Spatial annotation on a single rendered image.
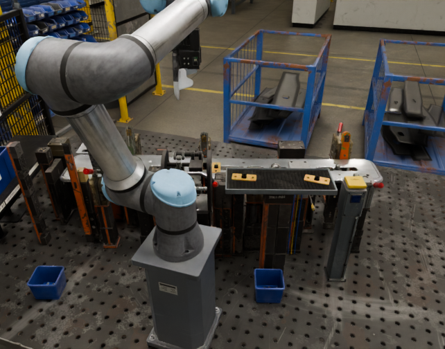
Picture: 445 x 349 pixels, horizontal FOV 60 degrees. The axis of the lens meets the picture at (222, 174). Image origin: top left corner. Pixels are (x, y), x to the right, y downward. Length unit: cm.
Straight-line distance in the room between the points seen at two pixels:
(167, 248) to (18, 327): 73
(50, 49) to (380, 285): 141
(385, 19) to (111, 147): 866
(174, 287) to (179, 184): 31
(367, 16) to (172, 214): 855
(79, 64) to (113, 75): 6
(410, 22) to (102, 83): 887
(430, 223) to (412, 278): 41
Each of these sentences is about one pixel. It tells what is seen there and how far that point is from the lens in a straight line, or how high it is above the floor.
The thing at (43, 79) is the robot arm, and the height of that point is 165.
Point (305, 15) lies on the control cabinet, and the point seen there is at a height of 26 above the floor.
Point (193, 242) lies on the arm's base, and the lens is 109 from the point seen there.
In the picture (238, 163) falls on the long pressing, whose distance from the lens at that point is 172.
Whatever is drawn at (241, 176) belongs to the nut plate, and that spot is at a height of 117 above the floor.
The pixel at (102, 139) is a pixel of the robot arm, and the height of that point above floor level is 148.
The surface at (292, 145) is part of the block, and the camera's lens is 183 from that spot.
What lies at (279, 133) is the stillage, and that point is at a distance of 390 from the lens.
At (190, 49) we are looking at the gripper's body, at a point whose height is 158.
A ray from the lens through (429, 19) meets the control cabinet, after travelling 944.
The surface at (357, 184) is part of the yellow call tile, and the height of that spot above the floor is 116.
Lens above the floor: 189
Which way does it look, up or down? 33 degrees down
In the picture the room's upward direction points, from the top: straight up
